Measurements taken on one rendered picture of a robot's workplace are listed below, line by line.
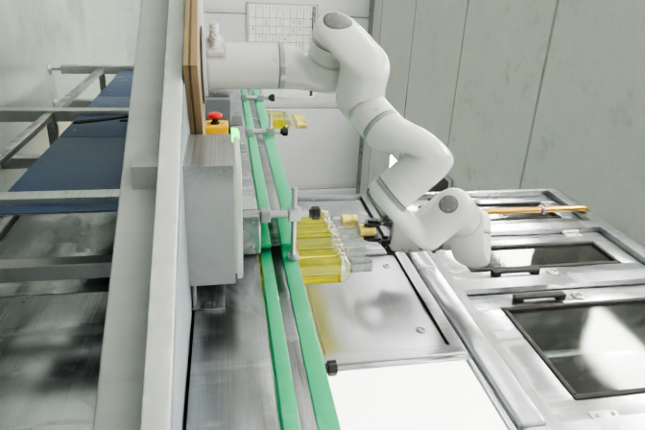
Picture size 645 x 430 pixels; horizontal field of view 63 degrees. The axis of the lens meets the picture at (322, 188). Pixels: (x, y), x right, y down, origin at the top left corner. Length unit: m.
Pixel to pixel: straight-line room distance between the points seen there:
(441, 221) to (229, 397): 0.52
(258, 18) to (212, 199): 6.19
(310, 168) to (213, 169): 6.71
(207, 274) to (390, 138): 0.41
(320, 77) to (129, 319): 0.62
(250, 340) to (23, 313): 0.69
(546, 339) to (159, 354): 0.98
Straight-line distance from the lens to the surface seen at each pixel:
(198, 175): 0.86
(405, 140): 0.99
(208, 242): 0.91
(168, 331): 0.71
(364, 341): 1.22
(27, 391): 1.24
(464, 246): 1.23
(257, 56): 1.10
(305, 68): 1.12
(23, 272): 1.38
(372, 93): 1.03
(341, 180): 7.71
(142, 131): 0.95
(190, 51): 0.97
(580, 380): 1.34
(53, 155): 1.60
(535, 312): 1.52
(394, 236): 1.39
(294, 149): 7.42
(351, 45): 1.03
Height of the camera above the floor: 0.82
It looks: 10 degrees up
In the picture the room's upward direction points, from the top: 88 degrees clockwise
